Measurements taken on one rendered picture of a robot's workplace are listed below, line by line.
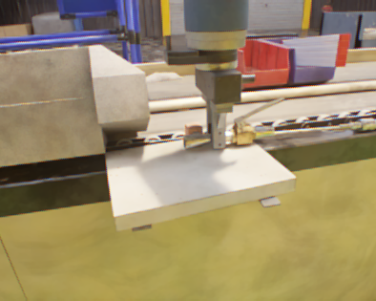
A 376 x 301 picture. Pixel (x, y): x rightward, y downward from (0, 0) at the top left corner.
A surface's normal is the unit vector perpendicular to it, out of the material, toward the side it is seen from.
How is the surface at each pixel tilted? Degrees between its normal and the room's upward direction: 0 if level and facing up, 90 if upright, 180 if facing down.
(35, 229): 90
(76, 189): 90
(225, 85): 90
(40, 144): 80
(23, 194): 90
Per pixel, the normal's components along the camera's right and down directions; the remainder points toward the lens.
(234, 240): 0.22, 0.43
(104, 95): 0.20, 0.11
